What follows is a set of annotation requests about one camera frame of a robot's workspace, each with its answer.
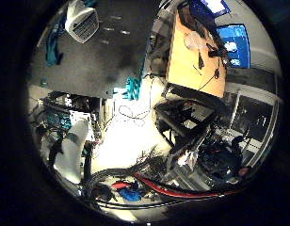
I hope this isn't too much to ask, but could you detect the red cable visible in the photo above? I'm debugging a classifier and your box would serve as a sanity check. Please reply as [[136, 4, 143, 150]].
[[132, 172, 247, 201]]

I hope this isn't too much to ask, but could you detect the looped black floor cable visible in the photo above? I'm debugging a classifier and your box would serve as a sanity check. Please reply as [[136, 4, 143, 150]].
[[103, 78, 153, 127]]

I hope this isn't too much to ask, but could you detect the glass door frame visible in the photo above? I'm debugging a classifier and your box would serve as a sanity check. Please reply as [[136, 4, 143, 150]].
[[229, 89, 280, 168]]

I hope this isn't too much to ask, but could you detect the white spray bottle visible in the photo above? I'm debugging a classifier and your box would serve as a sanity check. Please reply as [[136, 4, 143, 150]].
[[64, 0, 101, 44]]

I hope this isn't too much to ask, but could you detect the blue object on floor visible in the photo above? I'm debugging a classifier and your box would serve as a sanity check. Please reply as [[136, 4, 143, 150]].
[[119, 187, 143, 202]]

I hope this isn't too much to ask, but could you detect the blue computer screen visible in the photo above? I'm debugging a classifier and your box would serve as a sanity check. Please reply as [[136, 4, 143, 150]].
[[201, 0, 232, 17], [216, 24, 251, 70]]

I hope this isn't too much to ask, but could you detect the orange wooden desk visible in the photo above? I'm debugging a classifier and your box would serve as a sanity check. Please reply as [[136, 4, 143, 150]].
[[166, 8, 228, 99]]

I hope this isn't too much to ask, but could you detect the teal cloth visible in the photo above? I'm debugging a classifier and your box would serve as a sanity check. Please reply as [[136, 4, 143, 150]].
[[45, 17, 65, 68]]

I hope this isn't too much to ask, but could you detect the black metal frame cart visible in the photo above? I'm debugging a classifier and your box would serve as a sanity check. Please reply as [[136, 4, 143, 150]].
[[153, 83, 228, 149]]

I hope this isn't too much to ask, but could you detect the person in dark clothes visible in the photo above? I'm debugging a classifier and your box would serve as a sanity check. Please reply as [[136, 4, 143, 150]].
[[198, 135, 253, 185]]

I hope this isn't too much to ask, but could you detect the teal plastic crate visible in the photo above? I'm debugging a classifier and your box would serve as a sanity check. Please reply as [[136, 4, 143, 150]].
[[124, 76, 143, 102]]

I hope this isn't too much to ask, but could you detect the thin black cable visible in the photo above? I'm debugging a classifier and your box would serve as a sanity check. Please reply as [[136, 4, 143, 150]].
[[93, 194, 222, 210]]

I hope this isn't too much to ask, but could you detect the red object on floor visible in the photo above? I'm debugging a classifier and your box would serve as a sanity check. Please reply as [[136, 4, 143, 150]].
[[110, 181, 132, 190]]

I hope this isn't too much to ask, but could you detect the black and teal electronics rack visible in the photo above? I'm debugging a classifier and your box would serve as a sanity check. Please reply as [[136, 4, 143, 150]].
[[40, 90, 101, 134]]

